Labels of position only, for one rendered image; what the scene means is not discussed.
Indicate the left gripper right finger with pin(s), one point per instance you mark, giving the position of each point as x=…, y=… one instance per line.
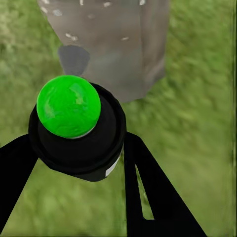
x=172, y=216

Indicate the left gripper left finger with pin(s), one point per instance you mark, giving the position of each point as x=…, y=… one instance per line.
x=17, y=160

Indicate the tree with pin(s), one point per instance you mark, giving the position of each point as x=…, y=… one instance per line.
x=128, y=68

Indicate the pesticide atomizer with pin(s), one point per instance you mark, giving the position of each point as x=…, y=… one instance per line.
x=76, y=127

